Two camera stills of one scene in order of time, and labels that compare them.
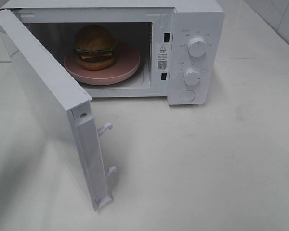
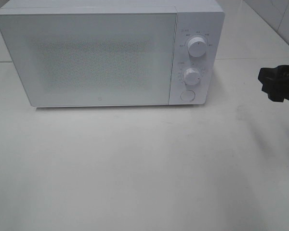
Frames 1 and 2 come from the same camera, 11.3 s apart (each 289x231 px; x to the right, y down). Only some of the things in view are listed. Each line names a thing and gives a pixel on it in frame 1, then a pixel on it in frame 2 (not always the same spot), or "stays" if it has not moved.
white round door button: [188, 95] stays
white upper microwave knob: [197, 47] stays
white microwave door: [70, 109] to [79, 59]
